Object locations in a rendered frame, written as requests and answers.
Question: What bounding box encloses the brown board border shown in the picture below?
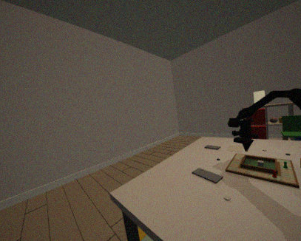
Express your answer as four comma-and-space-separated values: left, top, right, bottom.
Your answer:
226, 160, 299, 188

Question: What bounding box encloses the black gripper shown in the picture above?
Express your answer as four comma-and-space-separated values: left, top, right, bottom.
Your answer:
234, 128, 258, 150

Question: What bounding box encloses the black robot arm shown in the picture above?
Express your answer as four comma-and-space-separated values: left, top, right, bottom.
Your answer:
228, 89, 301, 129

